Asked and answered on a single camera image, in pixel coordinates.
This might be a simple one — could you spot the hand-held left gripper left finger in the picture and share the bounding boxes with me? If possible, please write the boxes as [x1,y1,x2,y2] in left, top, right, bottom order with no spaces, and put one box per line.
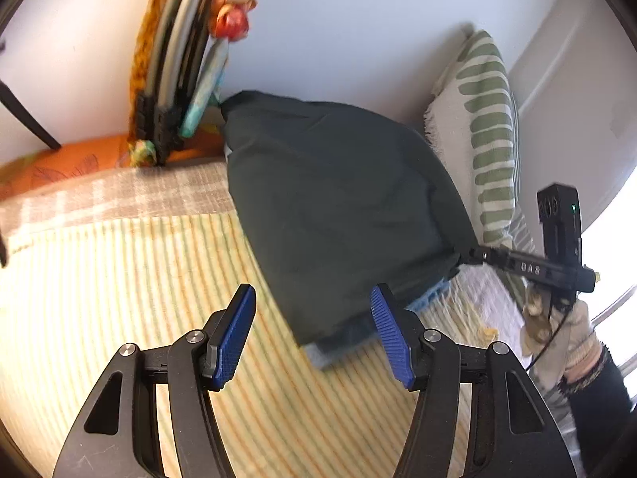
[52,283,258,478]

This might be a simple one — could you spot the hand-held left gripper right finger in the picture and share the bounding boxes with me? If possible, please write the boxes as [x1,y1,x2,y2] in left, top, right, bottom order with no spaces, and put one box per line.
[369,283,578,478]

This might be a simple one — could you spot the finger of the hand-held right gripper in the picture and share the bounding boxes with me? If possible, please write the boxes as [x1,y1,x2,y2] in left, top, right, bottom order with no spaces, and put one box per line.
[455,244,508,270]

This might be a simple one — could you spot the dark green pants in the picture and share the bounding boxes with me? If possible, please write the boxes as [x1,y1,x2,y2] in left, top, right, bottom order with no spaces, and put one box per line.
[219,90,481,347]

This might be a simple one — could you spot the person's right forearm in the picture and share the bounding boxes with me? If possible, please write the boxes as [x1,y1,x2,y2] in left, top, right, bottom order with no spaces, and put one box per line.
[555,343,635,478]

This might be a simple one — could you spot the person's right hand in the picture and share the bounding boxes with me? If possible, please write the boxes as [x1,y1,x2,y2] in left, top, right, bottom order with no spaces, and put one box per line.
[520,286,603,389]

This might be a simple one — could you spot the white fringed cloth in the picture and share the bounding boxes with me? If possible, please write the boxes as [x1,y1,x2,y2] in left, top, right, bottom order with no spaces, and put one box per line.
[438,264,531,354]

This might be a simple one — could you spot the folded blue jeans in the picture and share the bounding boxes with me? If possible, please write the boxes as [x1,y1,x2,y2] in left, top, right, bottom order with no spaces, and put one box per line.
[301,276,456,372]

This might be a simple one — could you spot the yellow striped blanket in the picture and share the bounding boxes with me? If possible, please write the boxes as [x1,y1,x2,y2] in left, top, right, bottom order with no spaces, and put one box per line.
[0,206,503,478]

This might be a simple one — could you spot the green striped fringed pillow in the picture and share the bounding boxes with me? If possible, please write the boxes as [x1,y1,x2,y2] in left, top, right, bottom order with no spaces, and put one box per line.
[423,30,541,280]

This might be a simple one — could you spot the pink checked bedspread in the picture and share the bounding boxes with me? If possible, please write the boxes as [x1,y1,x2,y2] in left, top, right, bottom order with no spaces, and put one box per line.
[0,162,237,255]

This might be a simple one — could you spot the folded black metal rack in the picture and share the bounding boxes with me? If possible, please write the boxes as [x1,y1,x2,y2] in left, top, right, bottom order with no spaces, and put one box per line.
[134,0,234,167]

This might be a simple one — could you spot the orange patterned bedsheet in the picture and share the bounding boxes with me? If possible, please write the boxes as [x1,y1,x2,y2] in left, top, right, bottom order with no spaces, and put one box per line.
[0,134,225,200]

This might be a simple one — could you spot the colourful cloth garland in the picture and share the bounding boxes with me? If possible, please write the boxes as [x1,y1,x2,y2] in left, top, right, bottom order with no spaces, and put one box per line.
[127,0,260,167]

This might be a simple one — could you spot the black tripod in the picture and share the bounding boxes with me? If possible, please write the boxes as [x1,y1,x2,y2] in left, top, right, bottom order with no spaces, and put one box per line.
[0,80,63,150]

